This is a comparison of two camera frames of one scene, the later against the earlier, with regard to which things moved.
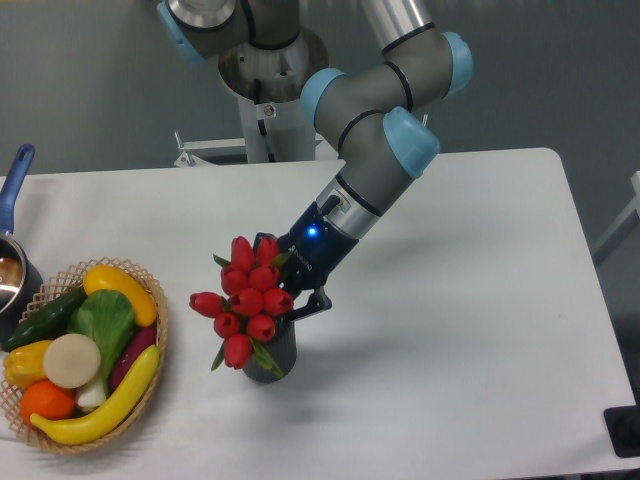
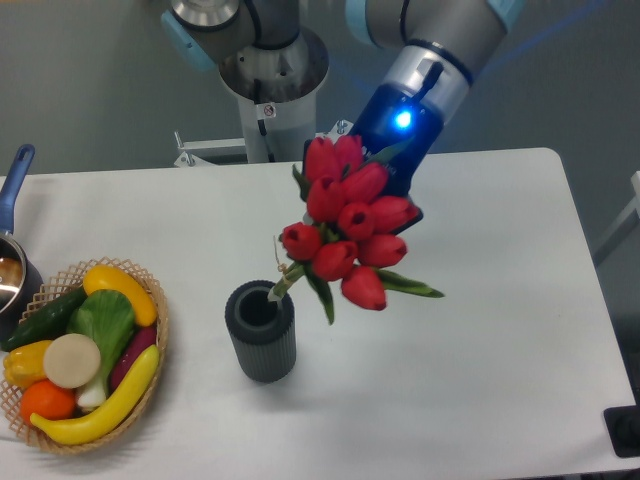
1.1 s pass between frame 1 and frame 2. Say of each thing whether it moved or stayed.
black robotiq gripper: moved
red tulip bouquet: moved
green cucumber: stayed
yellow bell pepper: stayed
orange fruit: stayed
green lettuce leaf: stayed
